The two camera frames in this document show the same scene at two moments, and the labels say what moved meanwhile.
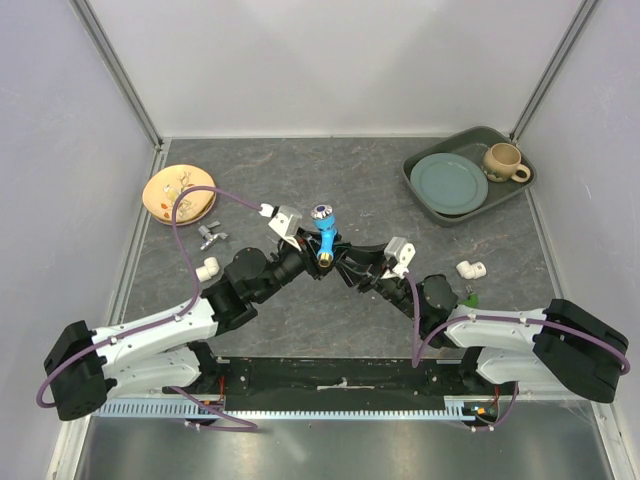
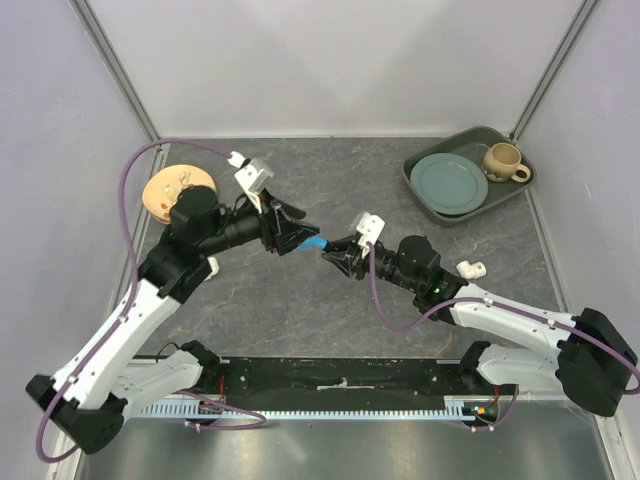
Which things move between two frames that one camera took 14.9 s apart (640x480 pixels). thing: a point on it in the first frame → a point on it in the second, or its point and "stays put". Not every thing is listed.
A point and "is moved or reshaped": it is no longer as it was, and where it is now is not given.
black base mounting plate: [309, 384] stays put
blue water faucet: [325, 223] is moved or reshaped
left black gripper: [309, 250] → [277, 234]
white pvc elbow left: [210, 269] stays put
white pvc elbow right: [470, 271] stays put
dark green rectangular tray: [472, 144] stays put
